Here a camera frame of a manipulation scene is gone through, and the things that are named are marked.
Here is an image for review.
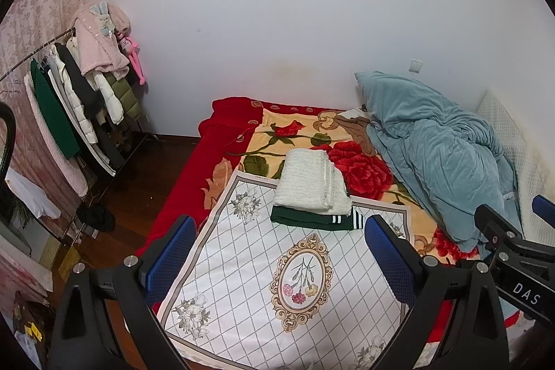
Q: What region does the pale blue plush toy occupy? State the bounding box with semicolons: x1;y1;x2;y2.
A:
97;1;119;45

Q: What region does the teal duvet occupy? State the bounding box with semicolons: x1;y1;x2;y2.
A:
355;71;521;253

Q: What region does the short white puffer jacket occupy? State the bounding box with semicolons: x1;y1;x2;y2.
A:
84;71;124;123

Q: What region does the white textured pillow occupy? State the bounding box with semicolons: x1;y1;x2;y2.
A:
477;90;555;232

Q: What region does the green coat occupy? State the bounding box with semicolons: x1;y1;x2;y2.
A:
29;58;81;160

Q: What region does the brown cloth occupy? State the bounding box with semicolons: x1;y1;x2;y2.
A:
334;110;378;156

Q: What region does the olive puffer jacket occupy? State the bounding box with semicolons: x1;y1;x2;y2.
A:
104;73;144;121

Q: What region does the white shirt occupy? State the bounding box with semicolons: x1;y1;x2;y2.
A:
4;168;61;220

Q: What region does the white quilted floral mat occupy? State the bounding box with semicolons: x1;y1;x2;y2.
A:
156;170;419;370

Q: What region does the red floral blanket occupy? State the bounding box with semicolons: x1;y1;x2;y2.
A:
134;96;521;358

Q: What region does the long white puffer coat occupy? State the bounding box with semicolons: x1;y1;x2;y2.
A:
48;45;98;145

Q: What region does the pink plush toy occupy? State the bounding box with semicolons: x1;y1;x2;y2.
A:
119;36;148;87

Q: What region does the black curved tube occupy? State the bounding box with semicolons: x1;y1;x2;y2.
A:
0;101;18;197

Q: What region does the white fluffy sweater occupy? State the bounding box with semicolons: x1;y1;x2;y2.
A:
272;149;353;219

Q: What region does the black coat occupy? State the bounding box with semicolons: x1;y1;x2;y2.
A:
56;43;107;115

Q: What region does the metal clothes rack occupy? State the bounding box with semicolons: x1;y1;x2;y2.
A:
0;27;163;180

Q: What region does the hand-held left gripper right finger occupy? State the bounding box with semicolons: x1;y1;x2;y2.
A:
364;215;510;370

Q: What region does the black cloth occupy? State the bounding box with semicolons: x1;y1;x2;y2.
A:
77;203;116;233

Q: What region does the pink fuzzy coat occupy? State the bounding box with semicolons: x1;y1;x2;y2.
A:
71;1;133;78

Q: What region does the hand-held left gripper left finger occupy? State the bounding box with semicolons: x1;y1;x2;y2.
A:
49;215;198;370

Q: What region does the yellow box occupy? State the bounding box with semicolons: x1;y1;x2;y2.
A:
56;249;83;282

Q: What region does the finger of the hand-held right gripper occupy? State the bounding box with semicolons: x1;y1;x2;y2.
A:
532;194;555;224
474;203;527;262

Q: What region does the green garment with striped cuffs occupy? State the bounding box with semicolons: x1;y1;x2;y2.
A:
270;205;365;231

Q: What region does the pink fleece garment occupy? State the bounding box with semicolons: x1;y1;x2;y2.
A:
24;75;89;197

